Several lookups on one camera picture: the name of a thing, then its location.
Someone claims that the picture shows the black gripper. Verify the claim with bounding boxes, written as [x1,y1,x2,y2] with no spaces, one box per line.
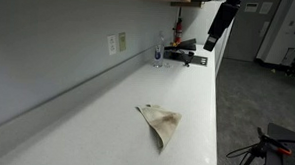
[203,0,245,54]

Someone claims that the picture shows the stained white towel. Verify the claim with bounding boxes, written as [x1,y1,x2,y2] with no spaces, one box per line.
[132,103,184,155]

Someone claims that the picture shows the dark flat box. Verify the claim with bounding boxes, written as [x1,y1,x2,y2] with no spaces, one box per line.
[162,49,209,67]

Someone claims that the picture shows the small black tripod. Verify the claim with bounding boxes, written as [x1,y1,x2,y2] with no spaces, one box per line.
[177,49,196,69]

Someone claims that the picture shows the red fire extinguisher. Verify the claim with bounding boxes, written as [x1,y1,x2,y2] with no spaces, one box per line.
[173,17,184,47]

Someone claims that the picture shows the grey door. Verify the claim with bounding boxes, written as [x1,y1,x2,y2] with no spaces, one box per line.
[223,0,283,64]

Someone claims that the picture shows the clear plastic water bottle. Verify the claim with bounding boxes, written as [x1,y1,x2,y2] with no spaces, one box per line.
[152,31,167,69]

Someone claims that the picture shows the beige wall switch plate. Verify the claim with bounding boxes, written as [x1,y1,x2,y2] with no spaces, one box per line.
[117,31,128,53]

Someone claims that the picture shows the white wall outlet plate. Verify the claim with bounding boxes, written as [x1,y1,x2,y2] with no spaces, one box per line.
[106,34,119,56]

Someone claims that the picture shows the thin black cable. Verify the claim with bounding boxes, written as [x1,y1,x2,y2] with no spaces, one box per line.
[225,141,260,165]

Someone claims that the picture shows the black clamp with orange handle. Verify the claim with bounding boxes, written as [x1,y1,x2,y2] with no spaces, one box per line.
[242,126,295,165]

